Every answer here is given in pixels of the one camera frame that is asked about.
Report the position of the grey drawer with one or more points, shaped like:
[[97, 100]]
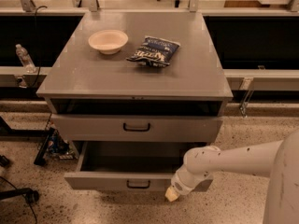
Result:
[[127, 166], [137, 128]]

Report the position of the blue chip bag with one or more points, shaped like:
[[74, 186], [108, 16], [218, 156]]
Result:
[[154, 52]]

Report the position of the black stand with electronics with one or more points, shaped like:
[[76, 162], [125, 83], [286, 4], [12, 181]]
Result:
[[55, 146]]

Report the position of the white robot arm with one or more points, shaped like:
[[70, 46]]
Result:
[[279, 161]]

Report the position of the black caster leg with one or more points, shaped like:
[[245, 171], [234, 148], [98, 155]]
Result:
[[31, 196]]

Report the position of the grey metal drawer cabinet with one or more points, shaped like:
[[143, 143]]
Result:
[[84, 81]]

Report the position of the white paper bowl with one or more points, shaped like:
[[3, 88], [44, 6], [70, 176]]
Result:
[[108, 41]]

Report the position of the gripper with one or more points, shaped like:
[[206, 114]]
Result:
[[179, 184]]

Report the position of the clear plastic water bottle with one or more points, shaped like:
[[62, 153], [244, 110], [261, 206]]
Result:
[[25, 59]]

